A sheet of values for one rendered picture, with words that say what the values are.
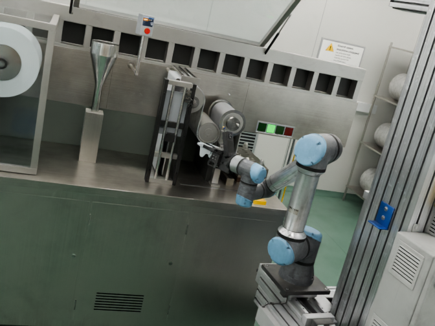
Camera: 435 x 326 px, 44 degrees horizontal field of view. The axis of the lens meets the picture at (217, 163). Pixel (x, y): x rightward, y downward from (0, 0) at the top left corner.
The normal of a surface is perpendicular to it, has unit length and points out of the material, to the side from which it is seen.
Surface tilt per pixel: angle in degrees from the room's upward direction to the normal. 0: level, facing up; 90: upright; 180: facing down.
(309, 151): 83
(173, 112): 90
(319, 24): 90
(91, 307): 90
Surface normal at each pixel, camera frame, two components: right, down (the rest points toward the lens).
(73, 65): 0.24, 0.33
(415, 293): -0.91, -0.09
